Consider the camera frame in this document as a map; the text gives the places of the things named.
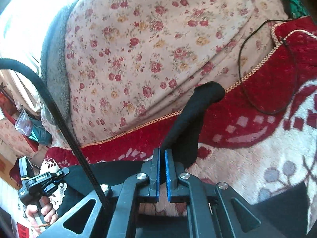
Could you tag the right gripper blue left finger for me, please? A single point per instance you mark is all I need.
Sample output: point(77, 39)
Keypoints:
point(139, 188)

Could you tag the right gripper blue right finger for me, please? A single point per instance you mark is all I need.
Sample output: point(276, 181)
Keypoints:
point(183, 187)

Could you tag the black knit pants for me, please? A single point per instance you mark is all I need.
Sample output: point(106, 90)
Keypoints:
point(287, 211)

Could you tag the left hand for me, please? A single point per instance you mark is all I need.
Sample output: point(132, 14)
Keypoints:
point(42, 213)

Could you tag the teal plastic bag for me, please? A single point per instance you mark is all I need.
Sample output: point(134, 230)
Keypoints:
point(39, 133)

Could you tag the clear plastic bag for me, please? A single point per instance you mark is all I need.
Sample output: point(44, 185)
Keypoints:
point(24, 124)

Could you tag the red white floral fleece blanket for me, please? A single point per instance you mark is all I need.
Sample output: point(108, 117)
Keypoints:
point(261, 137)

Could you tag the grey fleece garment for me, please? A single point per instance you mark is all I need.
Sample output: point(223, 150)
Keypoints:
point(53, 63)

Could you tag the pink floral quilt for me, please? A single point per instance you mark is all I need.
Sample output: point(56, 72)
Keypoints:
point(131, 61)

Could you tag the green cloth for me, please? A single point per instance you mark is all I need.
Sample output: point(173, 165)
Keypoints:
point(294, 9)

